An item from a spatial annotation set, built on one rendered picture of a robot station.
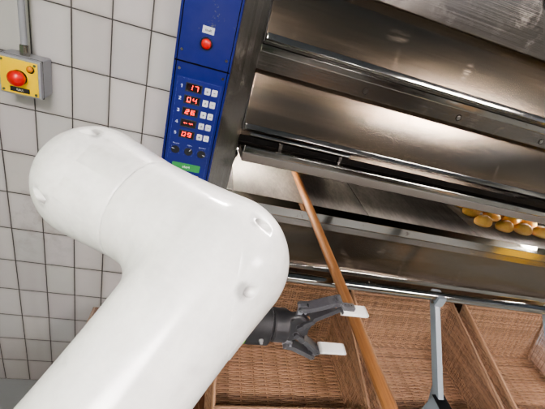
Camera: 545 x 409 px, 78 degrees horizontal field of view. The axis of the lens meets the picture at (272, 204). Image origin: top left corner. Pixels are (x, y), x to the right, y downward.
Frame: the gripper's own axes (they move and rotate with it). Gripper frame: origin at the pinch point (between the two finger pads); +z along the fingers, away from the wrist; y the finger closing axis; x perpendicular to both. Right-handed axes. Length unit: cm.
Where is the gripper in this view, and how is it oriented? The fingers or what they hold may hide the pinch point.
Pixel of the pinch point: (350, 331)
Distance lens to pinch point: 88.0
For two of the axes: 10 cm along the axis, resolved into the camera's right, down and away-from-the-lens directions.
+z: 9.5, 1.7, 2.4
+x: 1.2, 5.2, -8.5
